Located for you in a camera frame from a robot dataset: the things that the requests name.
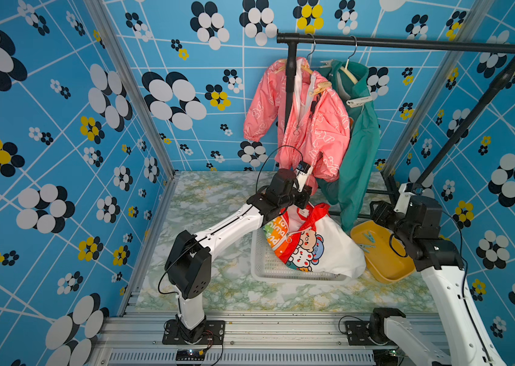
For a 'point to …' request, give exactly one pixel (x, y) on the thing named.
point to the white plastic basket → (268, 267)
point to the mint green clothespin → (369, 236)
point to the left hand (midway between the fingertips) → (314, 185)
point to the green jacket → (352, 195)
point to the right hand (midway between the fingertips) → (380, 203)
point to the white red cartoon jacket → (307, 239)
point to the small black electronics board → (190, 354)
